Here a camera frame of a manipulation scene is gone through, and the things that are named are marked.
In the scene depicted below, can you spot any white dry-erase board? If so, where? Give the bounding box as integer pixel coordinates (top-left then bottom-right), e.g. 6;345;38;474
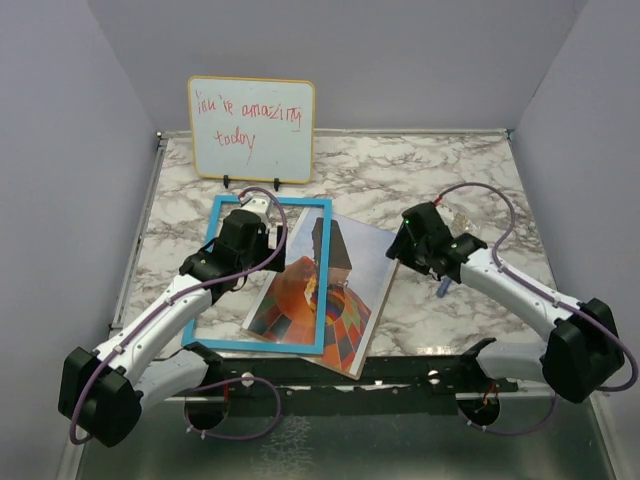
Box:
187;76;316;184

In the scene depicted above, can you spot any blue red screwdriver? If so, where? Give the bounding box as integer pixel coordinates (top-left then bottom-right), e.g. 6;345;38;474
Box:
436;277;452;298

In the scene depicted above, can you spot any black whiteboard stand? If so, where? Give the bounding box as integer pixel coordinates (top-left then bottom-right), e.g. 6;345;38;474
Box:
222;175;283;192

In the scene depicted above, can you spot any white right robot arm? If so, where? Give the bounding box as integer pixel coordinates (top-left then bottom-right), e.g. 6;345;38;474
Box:
386;202;625;403

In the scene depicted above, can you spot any hot air balloon photo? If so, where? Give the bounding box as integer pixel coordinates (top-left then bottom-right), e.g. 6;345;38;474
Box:
242;208;397;379

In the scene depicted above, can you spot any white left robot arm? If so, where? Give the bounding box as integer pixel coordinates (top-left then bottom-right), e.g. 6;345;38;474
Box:
58;208;288;447

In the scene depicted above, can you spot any blue picture frame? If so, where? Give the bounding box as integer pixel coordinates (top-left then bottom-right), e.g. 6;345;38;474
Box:
181;197;332;355

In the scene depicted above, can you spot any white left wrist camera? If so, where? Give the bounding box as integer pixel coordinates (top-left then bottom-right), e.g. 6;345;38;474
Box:
241;197;272;223

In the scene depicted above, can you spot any clear bag of hardware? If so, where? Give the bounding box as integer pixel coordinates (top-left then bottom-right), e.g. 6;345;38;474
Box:
439;206;480;237

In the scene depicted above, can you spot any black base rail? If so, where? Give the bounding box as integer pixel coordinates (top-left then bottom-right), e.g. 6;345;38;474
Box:
184;342;517;417

